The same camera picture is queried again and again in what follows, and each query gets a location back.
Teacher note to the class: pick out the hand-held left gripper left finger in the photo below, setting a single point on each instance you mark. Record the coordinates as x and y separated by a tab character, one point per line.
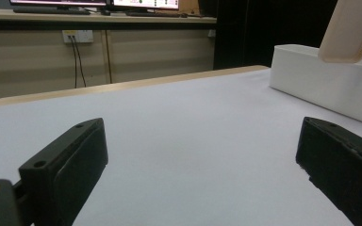
66	169

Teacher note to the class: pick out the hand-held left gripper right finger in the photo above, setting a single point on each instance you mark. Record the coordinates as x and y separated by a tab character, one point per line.
342	166

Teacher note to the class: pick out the white storage box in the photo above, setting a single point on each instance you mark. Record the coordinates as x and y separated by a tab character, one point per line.
320	81

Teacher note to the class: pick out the peach phone case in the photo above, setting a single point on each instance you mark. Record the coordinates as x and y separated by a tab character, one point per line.
348	31

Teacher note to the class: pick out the white table mat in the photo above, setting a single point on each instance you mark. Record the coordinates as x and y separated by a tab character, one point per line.
185	141

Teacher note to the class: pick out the beige office desk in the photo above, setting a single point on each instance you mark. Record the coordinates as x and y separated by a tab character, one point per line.
106	19

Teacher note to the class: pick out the black keyboard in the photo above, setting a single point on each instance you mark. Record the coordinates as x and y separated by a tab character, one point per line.
50	11
154	14

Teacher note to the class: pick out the black curtain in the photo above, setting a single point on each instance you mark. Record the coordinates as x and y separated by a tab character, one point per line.
248	31

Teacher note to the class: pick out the computer monitor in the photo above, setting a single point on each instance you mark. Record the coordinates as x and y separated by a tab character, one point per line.
59	2
146	3

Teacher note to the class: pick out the white wall power outlet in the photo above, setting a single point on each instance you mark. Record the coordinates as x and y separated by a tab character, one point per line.
78	36

